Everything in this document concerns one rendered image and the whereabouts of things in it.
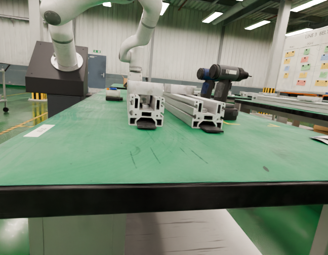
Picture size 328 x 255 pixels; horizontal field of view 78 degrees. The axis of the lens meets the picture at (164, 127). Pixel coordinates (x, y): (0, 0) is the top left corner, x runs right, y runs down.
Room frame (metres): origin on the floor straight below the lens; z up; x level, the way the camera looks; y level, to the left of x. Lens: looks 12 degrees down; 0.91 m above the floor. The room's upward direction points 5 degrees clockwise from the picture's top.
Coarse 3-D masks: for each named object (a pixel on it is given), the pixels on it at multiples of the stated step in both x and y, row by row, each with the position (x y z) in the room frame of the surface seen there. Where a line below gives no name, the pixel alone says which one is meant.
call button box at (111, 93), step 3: (108, 90) 1.18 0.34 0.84; (111, 90) 1.18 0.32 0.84; (114, 90) 1.20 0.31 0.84; (117, 90) 1.23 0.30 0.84; (108, 93) 1.17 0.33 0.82; (111, 93) 1.18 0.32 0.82; (114, 93) 1.18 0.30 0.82; (117, 93) 1.19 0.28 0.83; (108, 96) 1.18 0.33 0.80; (111, 96) 1.18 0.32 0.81; (114, 96) 1.18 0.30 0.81; (117, 96) 1.19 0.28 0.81; (108, 99) 1.17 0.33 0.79; (111, 99) 1.18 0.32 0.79; (114, 99) 1.18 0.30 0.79; (117, 99) 1.19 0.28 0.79; (120, 99) 1.22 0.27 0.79
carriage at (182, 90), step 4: (168, 84) 0.98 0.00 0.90; (172, 84) 0.92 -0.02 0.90; (176, 84) 0.93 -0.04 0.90; (164, 88) 1.07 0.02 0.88; (168, 88) 0.97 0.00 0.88; (172, 88) 0.92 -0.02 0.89; (176, 88) 0.93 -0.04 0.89; (180, 88) 0.93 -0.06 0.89; (184, 88) 0.93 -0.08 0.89; (188, 88) 0.94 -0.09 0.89; (192, 88) 0.94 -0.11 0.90; (168, 92) 0.96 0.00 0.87; (172, 92) 0.92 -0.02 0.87; (176, 92) 0.93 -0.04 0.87; (180, 92) 0.93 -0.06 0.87; (184, 92) 0.93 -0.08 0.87; (188, 92) 0.94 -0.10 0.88; (192, 92) 0.94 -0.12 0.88
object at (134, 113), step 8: (128, 96) 0.82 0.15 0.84; (136, 96) 0.57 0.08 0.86; (152, 96) 0.65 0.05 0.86; (160, 96) 0.65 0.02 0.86; (128, 104) 0.72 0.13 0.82; (136, 104) 0.64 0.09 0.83; (144, 104) 0.63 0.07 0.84; (152, 104) 0.64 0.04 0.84; (160, 104) 0.59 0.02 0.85; (128, 112) 0.66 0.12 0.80; (136, 112) 0.57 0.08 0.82; (144, 112) 0.65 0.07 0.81; (152, 112) 0.58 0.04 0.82; (128, 120) 0.60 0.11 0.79; (136, 120) 0.57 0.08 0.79; (152, 120) 0.65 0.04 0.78; (160, 120) 0.61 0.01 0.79
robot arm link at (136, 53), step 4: (132, 48) 1.38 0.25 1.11; (136, 48) 1.38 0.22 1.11; (140, 48) 1.39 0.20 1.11; (132, 52) 1.37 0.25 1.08; (136, 52) 1.38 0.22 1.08; (140, 52) 1.39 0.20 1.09; (132, 56) 1.37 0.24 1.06; (136, 56) 1.38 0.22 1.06; (140, 56) 1.39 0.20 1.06; (132, 60) 1.37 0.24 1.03; (136, 60) 1.38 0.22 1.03; (140, 60) 1.39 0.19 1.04; (132, 64) 1.38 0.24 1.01; (136, 64) 1.38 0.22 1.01; (140, 64) 1.39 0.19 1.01
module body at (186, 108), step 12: (168, 96) 1.03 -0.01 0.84; (180, 96) 0.77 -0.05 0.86; (192, 96) 0.86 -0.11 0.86; (168, 108) 0.95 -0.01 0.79; (180, 108) 0.75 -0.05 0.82; (192, 108) 0.62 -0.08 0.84; (204, 108) 0.67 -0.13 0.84; (216, 108) 0.62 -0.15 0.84; (192, 120) 0.61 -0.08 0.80; (204, 120) 0.62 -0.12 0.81; (216, 120) 0.62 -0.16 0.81
